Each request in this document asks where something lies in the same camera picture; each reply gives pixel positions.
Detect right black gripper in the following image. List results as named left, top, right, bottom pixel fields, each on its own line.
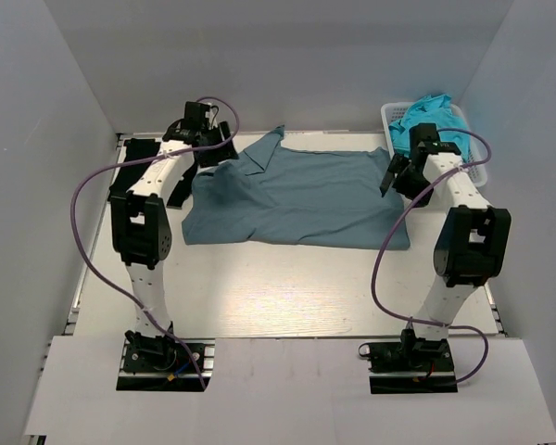
left=379, top=153, right=435, bottom=210

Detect grey-blue t-shirt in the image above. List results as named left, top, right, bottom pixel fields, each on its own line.
left=182, top=127, right=411, bottom=250

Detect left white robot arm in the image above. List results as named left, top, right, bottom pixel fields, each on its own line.
left=110, top=96, right=237, bottom=337

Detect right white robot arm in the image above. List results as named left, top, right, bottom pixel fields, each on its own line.
left=380, top=123, right=512, bottom=370

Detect white plastic laundry basket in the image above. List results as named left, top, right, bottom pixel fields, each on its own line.
left=381, top=102, right=487, bottom=188

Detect turquoise t-shirt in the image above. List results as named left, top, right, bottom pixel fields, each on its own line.
left=388, top=94, right=473, bottom=163

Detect folded black t-shirt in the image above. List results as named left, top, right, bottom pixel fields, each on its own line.
left=107, top=138, right=197, bottom=209

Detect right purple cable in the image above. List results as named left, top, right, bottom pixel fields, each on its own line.
left=373, top=128, right=493, bottom=383

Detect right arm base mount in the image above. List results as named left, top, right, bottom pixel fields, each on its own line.
left=358, top=340, right=458, bottom=395

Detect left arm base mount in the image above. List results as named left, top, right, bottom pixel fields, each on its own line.
left=116, top=330, right=215, bottom=392

